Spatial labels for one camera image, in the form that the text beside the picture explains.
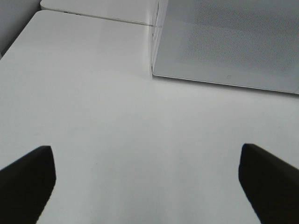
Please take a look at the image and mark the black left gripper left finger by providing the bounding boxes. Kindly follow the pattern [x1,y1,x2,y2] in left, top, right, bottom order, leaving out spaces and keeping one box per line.
[0,146,56,224]

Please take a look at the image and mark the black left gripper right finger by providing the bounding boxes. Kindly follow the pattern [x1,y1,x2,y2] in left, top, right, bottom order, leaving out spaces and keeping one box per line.
[238,143,299,224]

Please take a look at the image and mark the white microwave oven body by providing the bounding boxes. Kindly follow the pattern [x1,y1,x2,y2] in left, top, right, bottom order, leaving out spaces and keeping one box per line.
[150,0,169,75]

